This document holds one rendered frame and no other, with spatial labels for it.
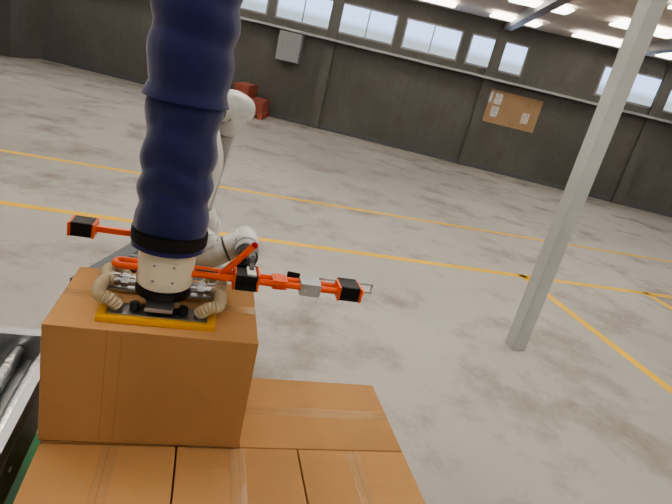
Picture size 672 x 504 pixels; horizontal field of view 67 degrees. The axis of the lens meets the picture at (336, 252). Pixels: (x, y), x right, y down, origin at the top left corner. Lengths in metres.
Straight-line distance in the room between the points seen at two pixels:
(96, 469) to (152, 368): 0.33
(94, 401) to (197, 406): 0.30
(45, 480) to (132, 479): 0.23
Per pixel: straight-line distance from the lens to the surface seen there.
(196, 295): 1.71
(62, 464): 1.79
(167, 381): 1.66
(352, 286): 1.73
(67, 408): 1.76
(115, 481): 1.73
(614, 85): 4.13
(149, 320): 1.61
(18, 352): 2.26
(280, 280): 1.68
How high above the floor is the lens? 1.78
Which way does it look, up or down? 19 degrees down
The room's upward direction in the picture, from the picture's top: 14 degrees clockwise
